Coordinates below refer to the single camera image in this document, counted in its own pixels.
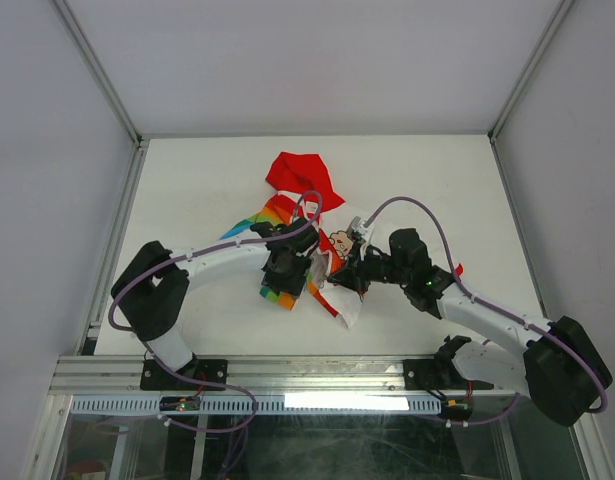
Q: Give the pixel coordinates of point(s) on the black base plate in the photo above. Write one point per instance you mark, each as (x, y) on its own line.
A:
(207, 374)
(432, 374)

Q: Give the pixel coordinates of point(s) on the white slotted cable duct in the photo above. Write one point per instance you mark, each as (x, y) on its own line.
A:
(291, 403)

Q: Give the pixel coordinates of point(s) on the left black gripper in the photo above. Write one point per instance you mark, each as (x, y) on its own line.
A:
(293, 285)

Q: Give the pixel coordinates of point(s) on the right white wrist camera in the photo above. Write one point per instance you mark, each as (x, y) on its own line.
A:
(360, 233)

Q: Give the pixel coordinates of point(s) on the aluminium mounting rail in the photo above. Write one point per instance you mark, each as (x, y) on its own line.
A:
(259, 374)

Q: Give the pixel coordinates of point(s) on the small black connector box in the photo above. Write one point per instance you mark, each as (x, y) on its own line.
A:
(456, 410)

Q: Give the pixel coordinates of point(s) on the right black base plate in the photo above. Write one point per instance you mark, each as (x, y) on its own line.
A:
(432, 374)

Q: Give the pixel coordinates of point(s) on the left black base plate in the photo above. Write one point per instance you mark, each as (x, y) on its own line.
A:
(207, 374)

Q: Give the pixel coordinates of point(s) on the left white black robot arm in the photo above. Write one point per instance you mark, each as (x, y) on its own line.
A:
(151, 290)

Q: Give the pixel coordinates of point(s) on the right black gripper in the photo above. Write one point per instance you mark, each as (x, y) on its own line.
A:
(350, 279)

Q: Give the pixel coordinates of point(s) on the white red rainbow kids jacket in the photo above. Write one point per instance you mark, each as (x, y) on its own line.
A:
(303, 189)

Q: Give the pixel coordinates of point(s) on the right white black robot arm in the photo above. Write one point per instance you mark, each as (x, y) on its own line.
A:
(552, 363)

